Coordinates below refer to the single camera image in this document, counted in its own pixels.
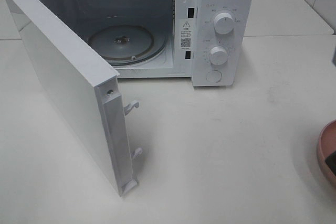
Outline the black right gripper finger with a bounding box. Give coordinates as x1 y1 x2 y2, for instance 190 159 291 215
325 154 336 176

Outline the pink round plate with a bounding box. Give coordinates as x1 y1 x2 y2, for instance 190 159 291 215
317 120 335 188

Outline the white microwave knob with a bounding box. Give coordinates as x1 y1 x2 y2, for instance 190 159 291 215
209 46 228 66
213 10 235 35

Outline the white microwave door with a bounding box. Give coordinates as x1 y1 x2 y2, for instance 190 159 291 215
5 0 142 196

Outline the white microwave oven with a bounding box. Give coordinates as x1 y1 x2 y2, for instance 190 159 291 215
39 0 251 87

